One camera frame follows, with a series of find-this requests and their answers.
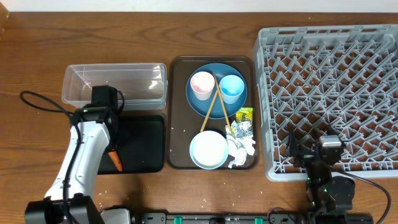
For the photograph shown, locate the grey dishwasher rack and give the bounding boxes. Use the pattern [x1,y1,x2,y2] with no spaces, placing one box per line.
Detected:
[253,24,397,182]

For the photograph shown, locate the light blue bowl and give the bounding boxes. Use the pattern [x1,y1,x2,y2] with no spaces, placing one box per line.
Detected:
[189,131,229,170]

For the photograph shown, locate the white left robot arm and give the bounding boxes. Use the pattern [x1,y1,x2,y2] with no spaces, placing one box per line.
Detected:
[24,85,131,223]

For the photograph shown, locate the black tray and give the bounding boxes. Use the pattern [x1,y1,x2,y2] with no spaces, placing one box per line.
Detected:
[98,115,165,175]

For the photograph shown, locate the wooden chopstick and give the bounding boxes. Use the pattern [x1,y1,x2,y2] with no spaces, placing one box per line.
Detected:
[213,72,233,133]
[200,89,219,133]

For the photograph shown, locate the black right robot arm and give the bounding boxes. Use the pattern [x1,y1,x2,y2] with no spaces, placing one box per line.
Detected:
[287,128,373,224]

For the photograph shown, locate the dark blue plate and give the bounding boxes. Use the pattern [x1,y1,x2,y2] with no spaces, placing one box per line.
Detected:
[185,63,248,119]

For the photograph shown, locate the clear plastic bin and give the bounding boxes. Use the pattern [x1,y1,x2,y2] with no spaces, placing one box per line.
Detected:
[62,63,168,111]

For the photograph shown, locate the white tissue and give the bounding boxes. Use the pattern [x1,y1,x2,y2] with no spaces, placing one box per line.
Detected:
[224,136,249,169]

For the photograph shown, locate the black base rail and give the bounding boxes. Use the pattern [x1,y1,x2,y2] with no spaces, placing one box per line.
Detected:
[137,212,308,224]

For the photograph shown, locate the orange carrot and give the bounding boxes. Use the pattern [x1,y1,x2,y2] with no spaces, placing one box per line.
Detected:
[108,150,123,172]

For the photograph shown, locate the white napkin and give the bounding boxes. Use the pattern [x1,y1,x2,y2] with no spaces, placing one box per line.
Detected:
[226,127,256,169]

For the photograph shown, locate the yellow silver snack wrapper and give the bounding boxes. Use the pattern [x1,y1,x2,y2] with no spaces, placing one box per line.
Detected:
[231,108,254,139]

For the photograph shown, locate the light blue cup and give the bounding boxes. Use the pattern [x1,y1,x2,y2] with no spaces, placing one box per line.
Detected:
[220,75,245,104]

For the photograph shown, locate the pink cup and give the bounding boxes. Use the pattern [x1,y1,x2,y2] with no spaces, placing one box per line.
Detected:
[190,72,215,101]

